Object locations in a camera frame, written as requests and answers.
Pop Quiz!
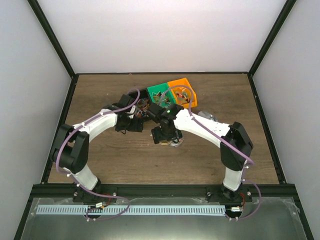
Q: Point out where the purple cable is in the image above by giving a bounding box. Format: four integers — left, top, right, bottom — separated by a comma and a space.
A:
159, 86, 262, 221
55, 87, 141, 222

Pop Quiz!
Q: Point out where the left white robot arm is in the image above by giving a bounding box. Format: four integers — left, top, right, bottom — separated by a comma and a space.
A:
49, 91, 143, 202

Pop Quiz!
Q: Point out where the orange candy bin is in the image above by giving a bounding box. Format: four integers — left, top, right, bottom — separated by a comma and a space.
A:
167, 77, 198, 109

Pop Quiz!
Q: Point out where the black front frame beam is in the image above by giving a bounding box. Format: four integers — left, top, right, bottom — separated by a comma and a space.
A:
30, 183, 298, 202

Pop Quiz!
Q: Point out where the clear plastic jar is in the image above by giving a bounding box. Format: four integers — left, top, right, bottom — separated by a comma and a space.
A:
170, 131, 184, 148

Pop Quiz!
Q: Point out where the metal scoop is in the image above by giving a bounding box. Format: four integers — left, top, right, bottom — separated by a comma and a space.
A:
198, 111, 218, 122

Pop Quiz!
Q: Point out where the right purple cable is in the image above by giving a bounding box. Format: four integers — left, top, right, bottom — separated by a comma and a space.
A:
159, 86, 262, 221

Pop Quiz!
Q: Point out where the green candy bin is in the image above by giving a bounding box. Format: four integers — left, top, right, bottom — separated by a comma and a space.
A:
147, 83, 176, 108

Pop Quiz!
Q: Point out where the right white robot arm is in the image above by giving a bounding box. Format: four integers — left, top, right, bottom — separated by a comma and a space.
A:
146, 103, 254, 202

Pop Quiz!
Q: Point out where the black candy bin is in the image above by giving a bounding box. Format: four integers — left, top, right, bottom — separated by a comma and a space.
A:
134, 88, 152, 122

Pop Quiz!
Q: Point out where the light blue slotted rail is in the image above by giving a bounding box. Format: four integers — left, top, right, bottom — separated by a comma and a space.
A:
36, 204, 226, 216

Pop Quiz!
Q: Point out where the cream jar lid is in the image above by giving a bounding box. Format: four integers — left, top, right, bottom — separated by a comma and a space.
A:
159, 140, 173, 146

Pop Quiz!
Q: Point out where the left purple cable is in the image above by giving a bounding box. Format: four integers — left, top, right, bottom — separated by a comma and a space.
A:
55, 87, 141, 222

